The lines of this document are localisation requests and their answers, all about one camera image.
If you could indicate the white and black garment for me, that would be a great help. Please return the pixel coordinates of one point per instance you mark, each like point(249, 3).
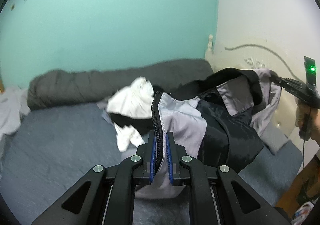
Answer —
point(135, 121)

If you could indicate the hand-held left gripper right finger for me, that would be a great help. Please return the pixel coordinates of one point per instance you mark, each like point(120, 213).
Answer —
point(170, 158)

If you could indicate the grey jacket with black lining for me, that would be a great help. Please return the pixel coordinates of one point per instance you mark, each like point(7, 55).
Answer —
point(185, 120)

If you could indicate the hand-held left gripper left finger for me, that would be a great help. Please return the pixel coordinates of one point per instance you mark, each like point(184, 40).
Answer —
point(153, 157)

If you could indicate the person's right hand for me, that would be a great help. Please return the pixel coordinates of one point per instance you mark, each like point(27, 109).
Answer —
point(315, 125)

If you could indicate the cream tufted headboard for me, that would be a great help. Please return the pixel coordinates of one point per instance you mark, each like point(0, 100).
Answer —
point(287, 115)

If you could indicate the small blue-grey cloth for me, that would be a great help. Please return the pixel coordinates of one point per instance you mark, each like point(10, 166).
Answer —
point(106, 116)

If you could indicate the dark grey rolled duvet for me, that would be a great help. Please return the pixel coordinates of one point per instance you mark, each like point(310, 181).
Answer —
point(100, 82)

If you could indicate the light grey bed sheet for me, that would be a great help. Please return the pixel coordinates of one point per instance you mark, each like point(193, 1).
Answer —
point(11, 110)

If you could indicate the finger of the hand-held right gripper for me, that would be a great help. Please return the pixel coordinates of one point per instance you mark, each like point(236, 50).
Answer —
point(287, 84)

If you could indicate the bed with blue sheet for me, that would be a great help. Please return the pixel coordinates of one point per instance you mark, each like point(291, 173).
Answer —
point(62, 145)

